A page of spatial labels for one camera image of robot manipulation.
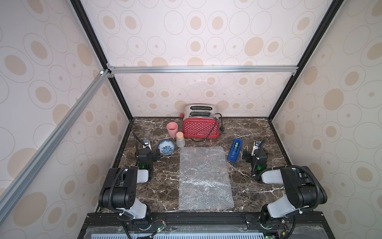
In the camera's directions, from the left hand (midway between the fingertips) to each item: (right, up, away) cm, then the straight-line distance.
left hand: (152, 146), depth 94 cm
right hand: (+69, -3, 0) cm, 69 cm away
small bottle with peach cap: (+17, +3, +4) cm, 18 cm away
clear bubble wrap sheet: (+32, -19, -6) cm, 38 cm away
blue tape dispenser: (+53, -3, +1) cm, 53 cm away
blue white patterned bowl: (+8, -2, +7) cm, 10 cm away
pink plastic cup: (+12, +11, +7) cm, 18 cm away
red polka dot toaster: (+31, +16, +1) cm, 35 cm away
